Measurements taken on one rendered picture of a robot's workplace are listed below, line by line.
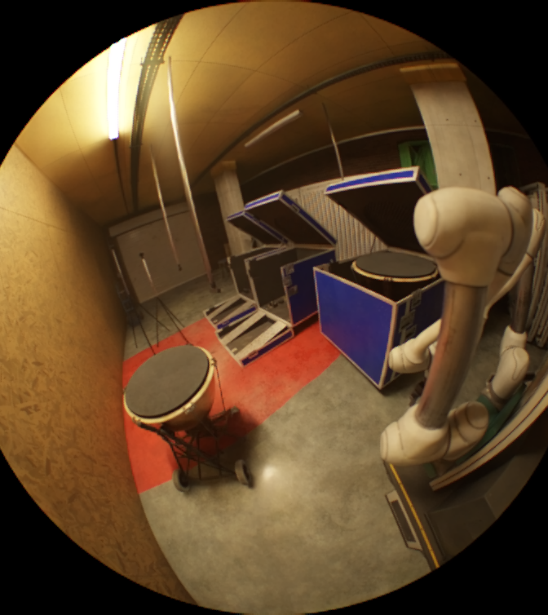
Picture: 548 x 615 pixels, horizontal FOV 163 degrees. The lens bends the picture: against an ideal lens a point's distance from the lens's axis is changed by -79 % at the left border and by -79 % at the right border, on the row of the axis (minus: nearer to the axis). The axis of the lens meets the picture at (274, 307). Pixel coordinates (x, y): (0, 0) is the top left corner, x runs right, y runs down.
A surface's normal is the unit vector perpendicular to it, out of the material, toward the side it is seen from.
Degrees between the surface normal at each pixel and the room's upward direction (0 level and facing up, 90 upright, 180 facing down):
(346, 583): 0
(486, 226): 84
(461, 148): 90
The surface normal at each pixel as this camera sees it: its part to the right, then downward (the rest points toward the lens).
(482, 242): -0.33, 0.44
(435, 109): -0.76, 0.42
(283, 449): -0.20, -0.87
